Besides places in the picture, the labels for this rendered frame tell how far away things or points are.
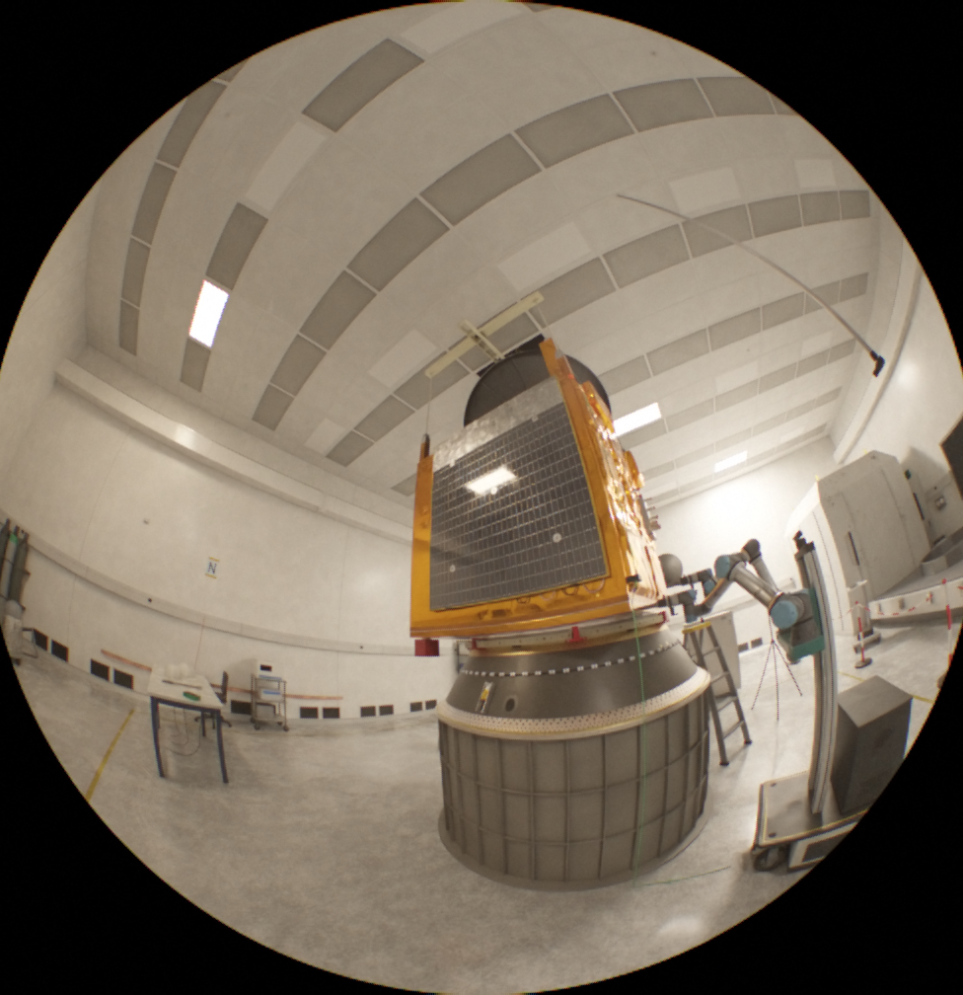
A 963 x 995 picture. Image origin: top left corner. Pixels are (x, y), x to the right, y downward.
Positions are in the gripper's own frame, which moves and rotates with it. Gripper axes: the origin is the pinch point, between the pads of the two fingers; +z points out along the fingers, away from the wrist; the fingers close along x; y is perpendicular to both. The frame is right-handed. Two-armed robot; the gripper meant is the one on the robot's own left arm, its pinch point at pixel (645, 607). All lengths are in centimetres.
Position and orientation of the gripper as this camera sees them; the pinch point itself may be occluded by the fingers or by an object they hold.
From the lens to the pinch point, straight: 189.5
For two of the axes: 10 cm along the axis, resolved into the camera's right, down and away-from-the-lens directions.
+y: -0.5, -8.7, 4.8
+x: -6.4, -3.5, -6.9
